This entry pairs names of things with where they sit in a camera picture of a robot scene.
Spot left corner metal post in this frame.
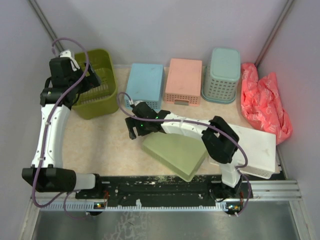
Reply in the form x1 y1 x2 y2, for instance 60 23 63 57
27 0 58 42

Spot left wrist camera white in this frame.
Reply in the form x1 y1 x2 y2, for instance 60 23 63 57
58 49 81 72

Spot light green shallow tray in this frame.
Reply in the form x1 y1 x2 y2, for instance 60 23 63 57
141 132 209 182

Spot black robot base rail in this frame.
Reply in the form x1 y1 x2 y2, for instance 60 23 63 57
75 175 252 208

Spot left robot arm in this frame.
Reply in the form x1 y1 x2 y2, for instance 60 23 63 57
21 50 104 199

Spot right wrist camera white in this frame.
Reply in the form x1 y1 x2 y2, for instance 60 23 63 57
129 100 144 108

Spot right corner metal post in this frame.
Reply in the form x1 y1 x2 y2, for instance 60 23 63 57
254 0 296 68

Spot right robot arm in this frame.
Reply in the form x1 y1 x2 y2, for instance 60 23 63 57
125 100 243 198

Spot white perforated tray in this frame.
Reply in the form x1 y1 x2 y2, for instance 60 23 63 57
209 123 280 180

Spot corner metal post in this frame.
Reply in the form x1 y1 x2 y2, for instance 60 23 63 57
254 0 296 68
27 0 58 42

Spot pink shallow plastic tray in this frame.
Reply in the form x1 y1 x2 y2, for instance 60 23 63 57
164 58 203 107

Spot large teal perforated basket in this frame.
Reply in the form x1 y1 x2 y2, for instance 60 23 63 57
201 47 241 104

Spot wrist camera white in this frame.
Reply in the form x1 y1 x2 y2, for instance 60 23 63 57
58 49 81 72
129 100 144 108

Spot blue shallow plastic tray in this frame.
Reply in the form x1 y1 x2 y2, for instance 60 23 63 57
124 63 165 111

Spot white slotted cable duct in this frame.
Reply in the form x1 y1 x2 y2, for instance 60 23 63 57
43 199 228 212

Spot pink patterned plastic bag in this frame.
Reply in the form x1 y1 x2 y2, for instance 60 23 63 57
240 63 293 145

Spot aluminium frame rail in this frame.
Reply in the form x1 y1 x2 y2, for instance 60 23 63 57
251 180 302 202

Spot olive green plastic basket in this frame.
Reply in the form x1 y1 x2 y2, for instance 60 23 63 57
72 48 118 120

